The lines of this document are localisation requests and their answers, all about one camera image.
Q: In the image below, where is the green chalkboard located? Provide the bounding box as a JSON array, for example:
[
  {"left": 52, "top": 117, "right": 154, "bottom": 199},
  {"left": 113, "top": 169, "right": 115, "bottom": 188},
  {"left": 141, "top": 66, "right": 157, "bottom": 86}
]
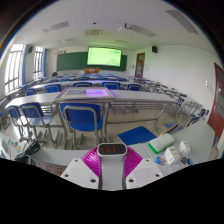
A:
[{"left": 55, "top": 51, "right": 128, "bottom": 72}]

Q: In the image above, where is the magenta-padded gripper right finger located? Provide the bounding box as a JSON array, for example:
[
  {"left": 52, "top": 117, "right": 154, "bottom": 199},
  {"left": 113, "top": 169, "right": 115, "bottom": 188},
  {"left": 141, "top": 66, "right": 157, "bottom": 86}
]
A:
[{"left": 125, "top": 148, "right": 164, "bottom": 190}]

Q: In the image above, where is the projection screen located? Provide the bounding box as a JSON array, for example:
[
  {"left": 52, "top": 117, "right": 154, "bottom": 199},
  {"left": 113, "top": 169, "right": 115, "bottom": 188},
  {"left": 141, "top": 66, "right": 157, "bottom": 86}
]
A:
[{"left": 86, "top": 46, "right": 123, "bottom": 68}]

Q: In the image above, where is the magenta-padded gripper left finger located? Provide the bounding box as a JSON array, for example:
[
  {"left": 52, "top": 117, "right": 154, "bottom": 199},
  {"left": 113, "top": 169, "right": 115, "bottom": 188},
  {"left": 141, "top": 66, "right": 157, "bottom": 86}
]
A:
[{"left": 60, "top": 146, "right": 102, "bottom": 190}]

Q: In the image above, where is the green and white box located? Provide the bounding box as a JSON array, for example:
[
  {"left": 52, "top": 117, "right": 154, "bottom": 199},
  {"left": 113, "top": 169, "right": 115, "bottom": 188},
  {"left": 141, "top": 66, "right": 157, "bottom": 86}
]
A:
[{"left": 147, "top": 133, "right": 176, "bottom": 155}]

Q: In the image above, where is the blue metal-framed chair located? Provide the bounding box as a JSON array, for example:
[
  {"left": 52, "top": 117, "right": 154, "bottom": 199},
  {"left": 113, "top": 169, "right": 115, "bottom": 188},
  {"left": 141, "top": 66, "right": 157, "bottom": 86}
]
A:
[
  {"left": 19, "top": 102, "right": 57, "bottom": 148},
  {"left": 6, "top": 105, "right": 24, "bottom": 134},
  {"left": 59, "top": 102, "right": 105, "bottom": 150},
  {"left": 117, "top": 125, "right": 158, "bottom": 146}
]

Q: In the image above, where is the red door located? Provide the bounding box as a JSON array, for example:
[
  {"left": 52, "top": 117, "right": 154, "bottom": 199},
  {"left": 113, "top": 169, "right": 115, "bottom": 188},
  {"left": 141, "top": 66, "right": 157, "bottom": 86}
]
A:
[{"left": 206, "top": 62, "right": 224, "bottom": 139}]

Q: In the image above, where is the group of blue chairs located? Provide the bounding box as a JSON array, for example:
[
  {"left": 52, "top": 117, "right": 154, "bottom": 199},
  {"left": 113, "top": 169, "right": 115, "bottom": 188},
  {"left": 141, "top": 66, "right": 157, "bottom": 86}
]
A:
[{"left": 19, "top": 73, "right": 209, "bottom": 128}]

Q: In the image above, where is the small blue card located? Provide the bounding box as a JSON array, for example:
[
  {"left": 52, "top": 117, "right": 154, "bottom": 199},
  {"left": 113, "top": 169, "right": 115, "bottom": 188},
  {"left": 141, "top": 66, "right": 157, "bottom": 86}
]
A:
[{"left": 154, "top": 155, "right": 168, "bottom": 167}]

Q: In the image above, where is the orange lectern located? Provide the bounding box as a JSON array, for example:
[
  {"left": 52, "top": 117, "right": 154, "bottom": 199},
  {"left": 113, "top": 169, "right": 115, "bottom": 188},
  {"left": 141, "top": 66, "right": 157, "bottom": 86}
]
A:
[{"left": 83, "top": 67, "right": 101, "bottom": 74}]

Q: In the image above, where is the narrow window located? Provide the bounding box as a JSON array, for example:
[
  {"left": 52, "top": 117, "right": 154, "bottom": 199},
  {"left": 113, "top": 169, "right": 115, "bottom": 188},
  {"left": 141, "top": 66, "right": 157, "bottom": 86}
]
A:
[{"left": 34, "top": 45, "right": 44, "bottom": 80}]

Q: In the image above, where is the white charger block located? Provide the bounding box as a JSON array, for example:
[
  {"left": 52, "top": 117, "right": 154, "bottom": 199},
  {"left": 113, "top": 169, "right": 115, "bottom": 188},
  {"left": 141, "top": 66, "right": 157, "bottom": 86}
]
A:
[{"left": 97, "top": 143, "right": 128, "bottom": 191}]

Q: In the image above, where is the grey framed desk console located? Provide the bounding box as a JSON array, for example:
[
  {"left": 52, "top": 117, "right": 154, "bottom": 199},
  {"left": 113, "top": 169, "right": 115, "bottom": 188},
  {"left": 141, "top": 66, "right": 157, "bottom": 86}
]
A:
[{"left": 54, "top": 87, "right": 115, "bottom": 103}]

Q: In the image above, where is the small white box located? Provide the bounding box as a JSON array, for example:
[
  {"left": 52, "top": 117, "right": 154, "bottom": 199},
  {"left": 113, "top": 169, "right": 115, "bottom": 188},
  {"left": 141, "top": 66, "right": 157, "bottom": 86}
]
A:
[
  {"left": 178, "top": 140, "right": 192, "bottom": 157},
  {"left": 163, "top": 145, "right": 181, "bottom": 166}
]

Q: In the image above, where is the ceiling projector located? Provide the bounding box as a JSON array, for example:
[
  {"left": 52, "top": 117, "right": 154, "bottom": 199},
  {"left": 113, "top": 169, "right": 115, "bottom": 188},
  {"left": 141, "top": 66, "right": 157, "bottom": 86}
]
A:
[{"left": 118, "top": 22, "right": 131, "bottom": 32}]

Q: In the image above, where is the group of ceiling lights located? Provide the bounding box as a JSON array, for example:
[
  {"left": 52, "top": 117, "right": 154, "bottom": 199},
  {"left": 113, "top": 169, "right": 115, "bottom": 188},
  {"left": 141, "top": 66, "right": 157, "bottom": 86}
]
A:
[{"left": 41, "top": 9, "right": 201, "bottom": 44}]

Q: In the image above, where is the brown wooden door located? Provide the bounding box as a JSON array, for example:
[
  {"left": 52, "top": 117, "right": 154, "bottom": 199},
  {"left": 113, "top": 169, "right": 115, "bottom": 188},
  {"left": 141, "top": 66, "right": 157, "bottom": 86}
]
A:
[{"left": 134, "top": 52, "right": 146, "bottom": 79}]

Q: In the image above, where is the large window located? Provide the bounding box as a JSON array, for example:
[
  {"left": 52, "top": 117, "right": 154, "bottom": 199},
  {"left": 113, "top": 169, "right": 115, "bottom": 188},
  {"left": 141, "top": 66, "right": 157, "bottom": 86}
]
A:
[{"left": 4, "top": 43, "right": 25, "bottom": 94}]

